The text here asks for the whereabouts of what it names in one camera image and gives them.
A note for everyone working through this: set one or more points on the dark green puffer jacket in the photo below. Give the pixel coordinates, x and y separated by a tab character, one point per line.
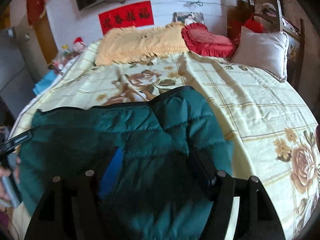
156	196

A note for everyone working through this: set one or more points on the floral cream bed blanket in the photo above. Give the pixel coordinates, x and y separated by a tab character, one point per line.
270	125

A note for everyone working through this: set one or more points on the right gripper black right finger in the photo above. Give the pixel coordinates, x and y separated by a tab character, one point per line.
218	187

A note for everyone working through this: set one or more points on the blue paper bag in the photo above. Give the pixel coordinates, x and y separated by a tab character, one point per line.
45	82

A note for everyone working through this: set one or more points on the pig plush toy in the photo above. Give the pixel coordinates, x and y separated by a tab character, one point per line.
78	45

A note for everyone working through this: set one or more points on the yellow fringed pillow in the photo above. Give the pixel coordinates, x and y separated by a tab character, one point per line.
128	45

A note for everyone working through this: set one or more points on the framed photo on headboard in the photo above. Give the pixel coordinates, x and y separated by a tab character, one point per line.
188	18

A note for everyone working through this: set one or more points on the white square pillow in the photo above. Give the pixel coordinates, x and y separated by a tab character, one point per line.
267	51

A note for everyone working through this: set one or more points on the person's left hand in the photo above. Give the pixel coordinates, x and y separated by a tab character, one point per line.
10	171

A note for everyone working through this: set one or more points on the red ruffled heart pillow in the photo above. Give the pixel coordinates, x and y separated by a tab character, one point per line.
198	39

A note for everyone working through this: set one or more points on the red Chinese banner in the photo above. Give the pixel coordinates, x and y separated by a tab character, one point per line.
136	14

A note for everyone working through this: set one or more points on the grey refrigerator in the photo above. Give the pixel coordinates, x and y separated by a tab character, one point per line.
16	81

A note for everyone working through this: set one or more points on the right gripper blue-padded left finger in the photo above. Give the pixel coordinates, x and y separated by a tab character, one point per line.
94	187

